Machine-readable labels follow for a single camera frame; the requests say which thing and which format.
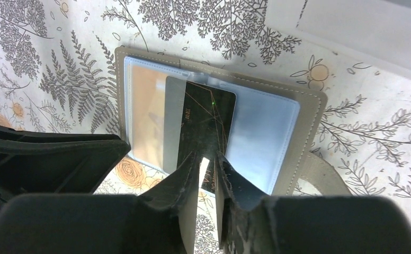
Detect white plastic card box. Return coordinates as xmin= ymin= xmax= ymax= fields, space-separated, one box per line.
xmin=264 ymin=0 xmax=411 ymax=79

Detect grey blue card holder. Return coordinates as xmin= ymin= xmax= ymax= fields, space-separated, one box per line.
xmin=115 ymin=47 xmax=351 ymax=195

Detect black credit card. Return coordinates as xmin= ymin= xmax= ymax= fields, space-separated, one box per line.
xmin=162 ymin=76 xmax=236 ymax=193

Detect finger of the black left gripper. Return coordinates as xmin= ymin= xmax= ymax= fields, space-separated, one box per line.
xmin=0 ymin=126 xmax=131 ymax=196

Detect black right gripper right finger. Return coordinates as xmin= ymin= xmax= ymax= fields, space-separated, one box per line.
xmin=215 ymin=153 xmax=411 ymax=253

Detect gold credit card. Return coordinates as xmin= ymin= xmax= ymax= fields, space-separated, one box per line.
xmin=131 ymin=66 xmax=167 ymax=168

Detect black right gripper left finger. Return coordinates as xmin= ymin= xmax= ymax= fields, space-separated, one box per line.
xmin=0 ymin=152 xmax=200 ymax=253

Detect floral table mat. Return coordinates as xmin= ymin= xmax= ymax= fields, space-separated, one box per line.
xmin=0 ymin=0 xmax=411 ymax=254

